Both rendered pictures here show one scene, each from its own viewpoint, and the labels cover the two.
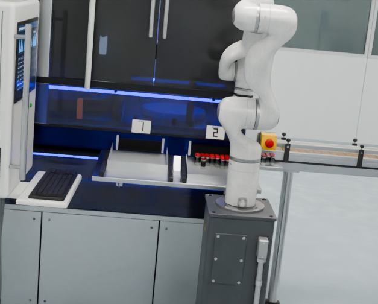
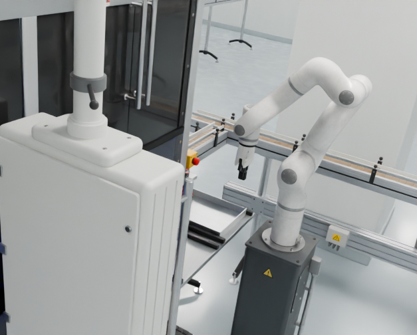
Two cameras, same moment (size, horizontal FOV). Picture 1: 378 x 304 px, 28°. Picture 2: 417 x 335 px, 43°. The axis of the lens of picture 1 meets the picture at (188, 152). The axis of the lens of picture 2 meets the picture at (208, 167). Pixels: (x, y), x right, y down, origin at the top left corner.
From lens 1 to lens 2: 2.80 m
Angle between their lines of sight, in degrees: 59
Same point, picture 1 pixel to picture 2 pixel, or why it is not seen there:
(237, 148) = (300, 201)
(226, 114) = (304, 179)
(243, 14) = (361, 96)
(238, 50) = (273, 111)
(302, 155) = not seen: hidden behind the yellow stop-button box
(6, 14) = (179, 183)
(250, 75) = (330, 141)
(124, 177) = (189, 269)
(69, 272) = not seen: outside the picture
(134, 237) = not seen: hidden behind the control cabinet
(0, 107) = (165, 294)
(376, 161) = (221, 136)
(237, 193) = (296, 235)
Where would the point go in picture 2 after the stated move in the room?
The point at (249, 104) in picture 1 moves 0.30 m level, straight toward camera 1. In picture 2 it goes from (310, 161) to (382, 189)
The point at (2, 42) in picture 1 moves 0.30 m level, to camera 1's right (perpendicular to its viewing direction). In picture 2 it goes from (173, 220) to (231, 181)
